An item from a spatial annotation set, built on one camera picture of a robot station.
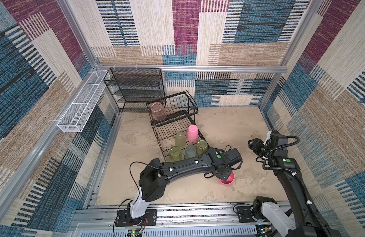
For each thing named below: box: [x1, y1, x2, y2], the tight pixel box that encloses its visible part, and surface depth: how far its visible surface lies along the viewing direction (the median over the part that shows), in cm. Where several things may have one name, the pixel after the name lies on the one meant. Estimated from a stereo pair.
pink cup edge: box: [187, 124, 199, 144], surface depth 96 cm
